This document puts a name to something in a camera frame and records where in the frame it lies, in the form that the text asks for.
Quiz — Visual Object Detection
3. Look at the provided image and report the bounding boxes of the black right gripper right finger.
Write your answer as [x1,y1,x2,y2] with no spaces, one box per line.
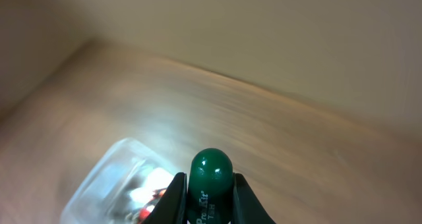
[232,173,276,224]

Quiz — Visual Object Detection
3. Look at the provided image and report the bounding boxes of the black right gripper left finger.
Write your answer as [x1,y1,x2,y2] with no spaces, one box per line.
[142,172,187,224]

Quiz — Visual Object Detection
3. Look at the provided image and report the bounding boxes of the green handle screwdriver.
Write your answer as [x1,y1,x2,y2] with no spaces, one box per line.
[185,148,233,224]

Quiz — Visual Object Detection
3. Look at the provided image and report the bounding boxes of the clear plastic container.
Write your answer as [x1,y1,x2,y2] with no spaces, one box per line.
[60,138,177,224]

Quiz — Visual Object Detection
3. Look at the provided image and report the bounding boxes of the red handle pruning shears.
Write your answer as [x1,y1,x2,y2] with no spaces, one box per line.
[137,188,167,224]

